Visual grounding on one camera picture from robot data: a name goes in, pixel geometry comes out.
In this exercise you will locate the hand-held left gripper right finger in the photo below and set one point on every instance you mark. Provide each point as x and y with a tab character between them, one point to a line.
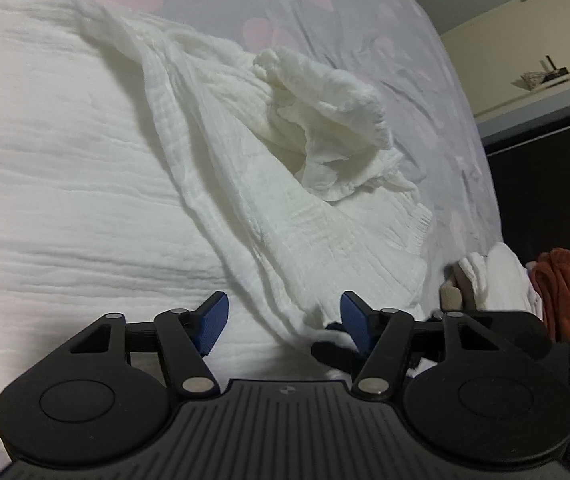
357	321

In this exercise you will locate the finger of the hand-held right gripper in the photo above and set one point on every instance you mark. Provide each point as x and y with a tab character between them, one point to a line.
335	327
332	355

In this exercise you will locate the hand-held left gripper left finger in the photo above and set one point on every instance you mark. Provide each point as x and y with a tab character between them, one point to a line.
212	321

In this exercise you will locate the white crinkled garment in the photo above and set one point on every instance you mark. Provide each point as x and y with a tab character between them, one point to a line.
90	160

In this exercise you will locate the rust red cloth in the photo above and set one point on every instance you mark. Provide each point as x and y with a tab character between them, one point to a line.
560	285

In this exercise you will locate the folded white cloth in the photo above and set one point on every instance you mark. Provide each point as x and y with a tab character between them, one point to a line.
497	275

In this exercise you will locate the folded beige cloth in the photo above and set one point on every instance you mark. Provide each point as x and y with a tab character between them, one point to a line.
452	290

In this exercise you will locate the black furniture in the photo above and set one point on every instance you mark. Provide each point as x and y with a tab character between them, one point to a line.
545	190

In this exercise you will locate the patterned small bowl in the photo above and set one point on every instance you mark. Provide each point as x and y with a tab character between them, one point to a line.
532	81

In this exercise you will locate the dark object on cabinet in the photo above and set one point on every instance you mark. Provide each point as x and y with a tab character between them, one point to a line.
556	71

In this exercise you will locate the polka dot bed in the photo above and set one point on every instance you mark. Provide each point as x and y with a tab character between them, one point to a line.
365	35

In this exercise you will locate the cream cabinet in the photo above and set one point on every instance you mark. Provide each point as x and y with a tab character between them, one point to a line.
515	35

